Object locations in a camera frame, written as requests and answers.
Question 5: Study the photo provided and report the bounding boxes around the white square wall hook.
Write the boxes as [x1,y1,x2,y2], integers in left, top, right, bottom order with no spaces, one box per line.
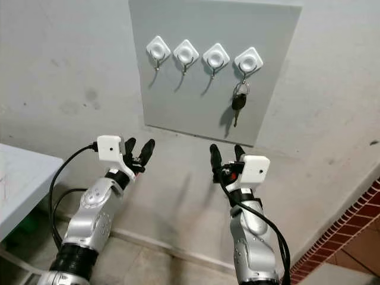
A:
[234,47,264,83]
[173,39,201,75]
[202,43,230,78]
[146,36,172,71]

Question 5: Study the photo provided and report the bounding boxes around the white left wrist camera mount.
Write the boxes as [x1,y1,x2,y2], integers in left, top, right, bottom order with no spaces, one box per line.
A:
[97,135,136,179]

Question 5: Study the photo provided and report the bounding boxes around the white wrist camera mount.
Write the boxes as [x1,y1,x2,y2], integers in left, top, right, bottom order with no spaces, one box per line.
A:
[229,155,271,195]
[97,135,136,179]

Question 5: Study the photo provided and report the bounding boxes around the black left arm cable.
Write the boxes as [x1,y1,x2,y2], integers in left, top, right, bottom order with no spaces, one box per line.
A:
[49,142,100,250]

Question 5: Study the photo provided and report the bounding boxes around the green plastic crate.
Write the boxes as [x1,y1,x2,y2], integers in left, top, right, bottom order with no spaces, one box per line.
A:
[9,217,39,241]

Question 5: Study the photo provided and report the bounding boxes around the white folding table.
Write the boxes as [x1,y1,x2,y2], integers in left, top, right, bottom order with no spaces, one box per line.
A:
[0,144,57,277]

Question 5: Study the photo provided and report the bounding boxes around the grey hook board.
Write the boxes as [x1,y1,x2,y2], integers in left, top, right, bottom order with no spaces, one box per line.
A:
[128,0,303,147]

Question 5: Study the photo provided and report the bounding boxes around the black-headed key on ring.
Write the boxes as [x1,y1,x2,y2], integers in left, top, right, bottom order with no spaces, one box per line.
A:
[231,82,251,128]

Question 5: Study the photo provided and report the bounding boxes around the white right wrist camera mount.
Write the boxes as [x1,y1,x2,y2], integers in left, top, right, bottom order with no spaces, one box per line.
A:
[229,155,271,195]

